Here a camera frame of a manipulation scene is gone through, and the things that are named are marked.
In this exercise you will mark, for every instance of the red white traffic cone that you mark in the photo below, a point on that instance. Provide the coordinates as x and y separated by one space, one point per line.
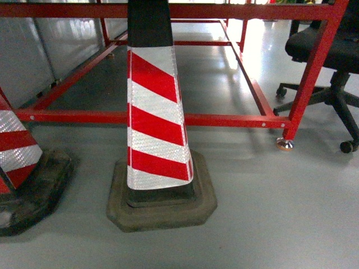
162 184
32 179

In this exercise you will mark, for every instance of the red metal frame table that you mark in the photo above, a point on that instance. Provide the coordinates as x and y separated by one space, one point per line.
330 16

